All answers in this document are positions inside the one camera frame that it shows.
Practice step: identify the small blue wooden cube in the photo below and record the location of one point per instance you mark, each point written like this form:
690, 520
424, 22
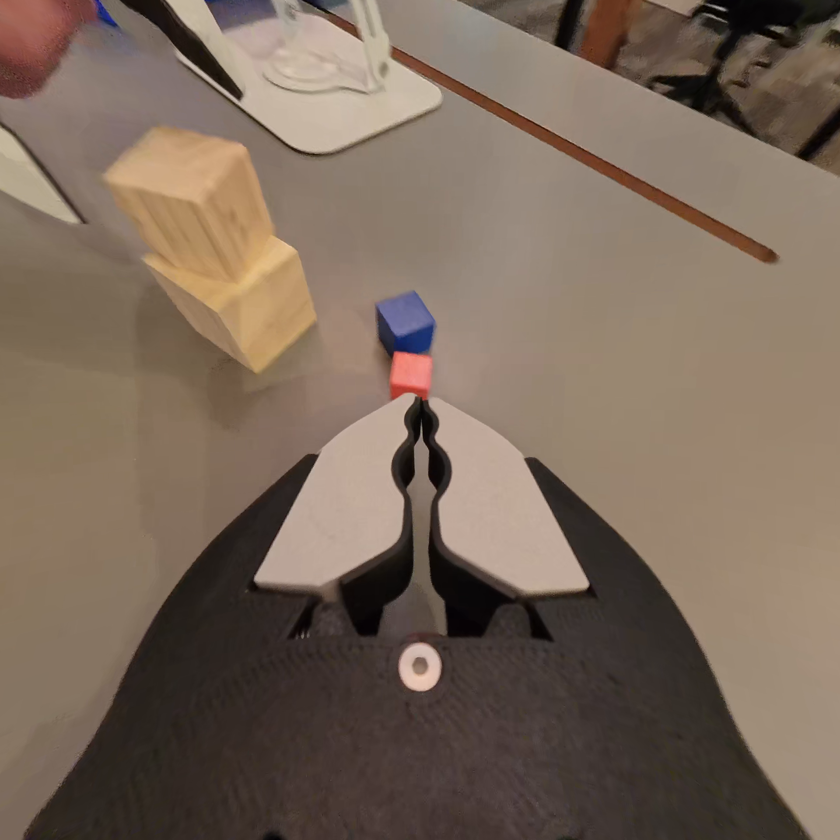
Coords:
405, 321

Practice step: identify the brown wooden leg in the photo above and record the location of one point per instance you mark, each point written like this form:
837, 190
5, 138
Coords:
610, 29

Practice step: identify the large plain wooden cube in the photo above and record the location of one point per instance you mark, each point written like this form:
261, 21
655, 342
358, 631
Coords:
190, 197
262, 308

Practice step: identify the blue plastic bin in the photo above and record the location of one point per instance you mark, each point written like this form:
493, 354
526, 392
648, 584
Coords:
106, 12

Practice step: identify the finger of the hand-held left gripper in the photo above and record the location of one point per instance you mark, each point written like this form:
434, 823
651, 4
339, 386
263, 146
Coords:
26, 177
210, 46

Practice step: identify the person's left hand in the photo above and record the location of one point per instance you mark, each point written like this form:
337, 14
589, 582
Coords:
33, 39

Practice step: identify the black chair base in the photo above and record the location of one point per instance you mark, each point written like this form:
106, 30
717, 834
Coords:
728, 59

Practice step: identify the small red wooden cube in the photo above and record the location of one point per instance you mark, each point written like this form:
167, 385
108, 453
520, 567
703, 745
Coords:
410, 374

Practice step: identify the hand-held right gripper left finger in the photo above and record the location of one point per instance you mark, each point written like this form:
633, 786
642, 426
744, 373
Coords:
334, 518

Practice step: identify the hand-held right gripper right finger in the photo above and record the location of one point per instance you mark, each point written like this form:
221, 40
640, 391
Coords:
505, 525

